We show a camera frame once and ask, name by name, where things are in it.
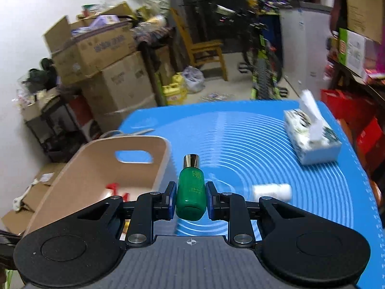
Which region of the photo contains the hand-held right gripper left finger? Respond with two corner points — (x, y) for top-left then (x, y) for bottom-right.
(77, 181), (178, 246)

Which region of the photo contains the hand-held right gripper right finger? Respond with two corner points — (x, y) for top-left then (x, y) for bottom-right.
(205, 181), (307, 247)

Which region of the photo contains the green bottle with chrome cap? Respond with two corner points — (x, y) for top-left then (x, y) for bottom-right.
(175, 154), (208, 221)

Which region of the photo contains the red and white toy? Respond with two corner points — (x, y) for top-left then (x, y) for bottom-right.
(105, 182), (130, 201)

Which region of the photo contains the beige plastic bin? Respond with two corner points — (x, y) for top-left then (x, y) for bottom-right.
(22, 135), (172, 238)

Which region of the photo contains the small white bottle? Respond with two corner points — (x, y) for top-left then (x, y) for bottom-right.
(251, 184), (292, 201)

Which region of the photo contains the blue silicone mat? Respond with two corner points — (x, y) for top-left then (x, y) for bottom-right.
(119, 99), (381, 289)

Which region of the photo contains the yellow plastic jug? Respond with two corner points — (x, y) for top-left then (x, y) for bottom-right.
(162, 72), (187, 106)

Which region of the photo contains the red and white box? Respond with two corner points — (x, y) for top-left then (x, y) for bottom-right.
(81, 117), (102, 142)

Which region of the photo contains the white tissue pack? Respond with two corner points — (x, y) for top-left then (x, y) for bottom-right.
(283, 90), (342, 165)

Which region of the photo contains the clear plastic bag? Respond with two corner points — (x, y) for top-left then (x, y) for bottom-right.
(182, 66), (206, 94)

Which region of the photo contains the large wrapped cardboard box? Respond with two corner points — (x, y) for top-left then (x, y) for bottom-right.
(81, 51), (159, 133)

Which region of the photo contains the green and black bicycle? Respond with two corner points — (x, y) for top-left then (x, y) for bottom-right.
(211, 3), (285, 100)

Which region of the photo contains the black utility cart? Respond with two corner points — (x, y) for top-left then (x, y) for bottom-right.
(24, 93), (94, 163)

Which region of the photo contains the torn cardboard box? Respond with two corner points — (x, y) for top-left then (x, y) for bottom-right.
(0, 163), (68, 235)

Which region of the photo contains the wooden chair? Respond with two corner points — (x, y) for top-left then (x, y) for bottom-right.
(170, 7), (229, 82)

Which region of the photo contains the red gift bag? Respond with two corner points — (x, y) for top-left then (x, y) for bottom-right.
(320, 89), (376, 127)

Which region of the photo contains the open topped cardboard box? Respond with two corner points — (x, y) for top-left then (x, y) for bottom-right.
(44, 3), (139, 85)

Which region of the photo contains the dark green bag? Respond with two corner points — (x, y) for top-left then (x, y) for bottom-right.
(28, 57), (59, 85)

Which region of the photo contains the green and white carton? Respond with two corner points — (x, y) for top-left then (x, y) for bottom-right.
(338, 28), (376, 76)

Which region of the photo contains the flat brown cardboard box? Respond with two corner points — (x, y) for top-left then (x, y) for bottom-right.
(343, 0), (385, 44)

